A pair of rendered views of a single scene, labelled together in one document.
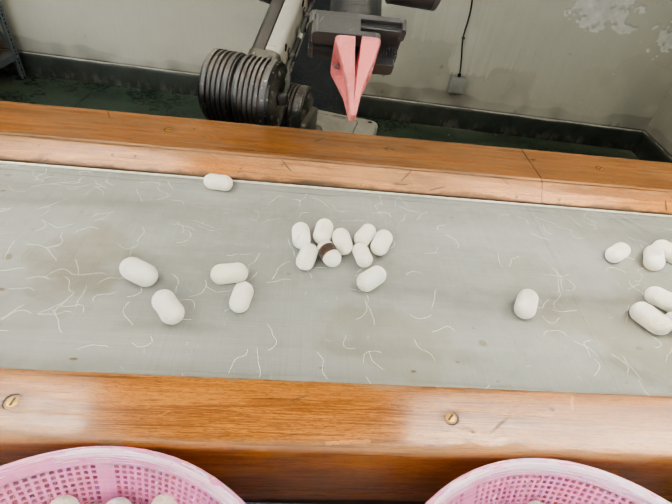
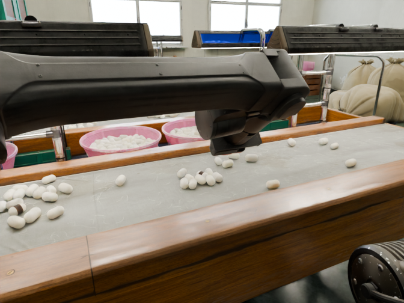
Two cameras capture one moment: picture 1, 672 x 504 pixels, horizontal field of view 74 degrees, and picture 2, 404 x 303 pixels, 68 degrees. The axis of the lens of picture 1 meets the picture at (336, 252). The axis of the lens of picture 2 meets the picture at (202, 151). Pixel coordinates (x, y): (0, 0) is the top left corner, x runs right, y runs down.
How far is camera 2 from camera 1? 1.04 m
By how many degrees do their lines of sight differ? 116
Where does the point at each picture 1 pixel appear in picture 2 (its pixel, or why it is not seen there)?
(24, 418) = not seen: hidden behind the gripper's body
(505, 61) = not seen: outside the picture
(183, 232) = (259, 172)
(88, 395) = not seen: hidden behind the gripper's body
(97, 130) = (348, 178)
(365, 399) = (171, 149)
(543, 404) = (125, 156)
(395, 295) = (171, 176)
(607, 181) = (18, 255)
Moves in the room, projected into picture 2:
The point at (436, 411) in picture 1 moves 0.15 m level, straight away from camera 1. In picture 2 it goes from (153, 151) to (134, 171)
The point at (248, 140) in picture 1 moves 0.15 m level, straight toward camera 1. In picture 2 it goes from (287, 196) to (242, 171)
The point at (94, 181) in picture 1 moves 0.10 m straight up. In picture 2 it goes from (317, 176) to (322, 140)
